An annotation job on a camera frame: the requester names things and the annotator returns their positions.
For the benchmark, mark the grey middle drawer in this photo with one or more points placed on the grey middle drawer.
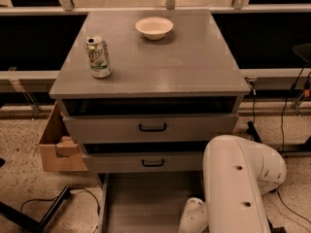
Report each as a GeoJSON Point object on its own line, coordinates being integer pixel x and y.
{"type": "Point", "coordinates": [143, 162]}

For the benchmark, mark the green white soda can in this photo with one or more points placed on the green white soda can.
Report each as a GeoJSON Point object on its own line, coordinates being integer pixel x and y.
{"type": "Point", "coordinates": [98, 57]}

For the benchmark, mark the grey drawer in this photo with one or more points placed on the grey drawer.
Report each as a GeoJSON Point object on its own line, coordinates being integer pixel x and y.
{"type": "Point", "coordinates": [142, 129]}
{"type": "Point", "coordinates": [146, 202]}
{"type": "Point", "coordinates": [143, 162]}

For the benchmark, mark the black stand leg right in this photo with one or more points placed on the black stand leg right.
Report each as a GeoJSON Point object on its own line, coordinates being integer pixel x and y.
{"type": "Point", "coordinates": [252, 131]}

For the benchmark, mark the metal window railing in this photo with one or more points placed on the metal window railing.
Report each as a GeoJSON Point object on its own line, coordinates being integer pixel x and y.
{"type": "Point", "coordinates": [32, 76]}

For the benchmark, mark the white paper bowl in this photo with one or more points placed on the white paper bowl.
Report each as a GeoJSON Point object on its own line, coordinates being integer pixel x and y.
{"type": "Point", "coordinates": [154, 28]}

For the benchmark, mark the grey bottom drawer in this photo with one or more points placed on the grey bottom drawer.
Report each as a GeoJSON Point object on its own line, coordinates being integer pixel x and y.
{"type": "Point", "coordinates": [146, 202]}

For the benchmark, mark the grey top drawer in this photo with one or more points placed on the grey top drawer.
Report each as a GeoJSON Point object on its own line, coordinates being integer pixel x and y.
{"type": "Point", "coordinates": [142, 129]}

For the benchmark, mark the grey drawer cabinet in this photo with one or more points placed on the grey drawer cabinet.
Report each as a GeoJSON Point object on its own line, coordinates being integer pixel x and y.
{"type": "Point", "coordinates": [135, 105]}

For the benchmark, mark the brown cardboard box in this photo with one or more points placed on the brown cardboard box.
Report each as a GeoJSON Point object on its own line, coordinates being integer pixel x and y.
{"type": "Point", "coordinates": [58, 151]}

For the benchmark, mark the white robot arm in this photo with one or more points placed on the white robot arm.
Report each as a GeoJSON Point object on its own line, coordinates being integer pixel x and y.
{"type": "Point", "coordinates": [236, 173]}

